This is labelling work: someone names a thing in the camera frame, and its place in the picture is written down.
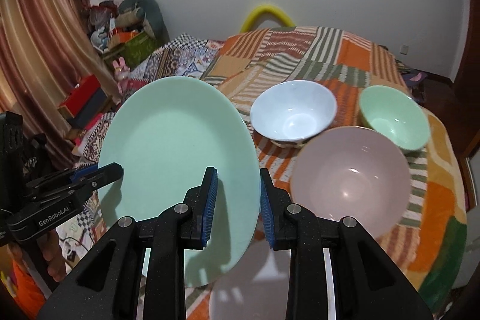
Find mint green plate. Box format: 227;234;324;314
98;76;260;288

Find white plate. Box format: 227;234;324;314
207;239;335;320

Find pink bowl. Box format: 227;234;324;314
289;126;411;238

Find green bowl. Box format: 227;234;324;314
359;85;431;154

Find white bowl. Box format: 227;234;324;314
250;80;338;149

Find person left hand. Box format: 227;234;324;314
38;230;67;282

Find red box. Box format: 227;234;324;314
57;75;101;119

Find pink bunny toy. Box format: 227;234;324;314
112;57;130;94

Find green cardboard box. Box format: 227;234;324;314
101;32;163;69

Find striped curtain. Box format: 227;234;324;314
1;0;119;168

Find grey plush toy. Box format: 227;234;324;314
115;0;168;43

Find dark bag on floor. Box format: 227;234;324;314
395;60;428;104

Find yellow hoop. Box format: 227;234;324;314
239;3;295;33

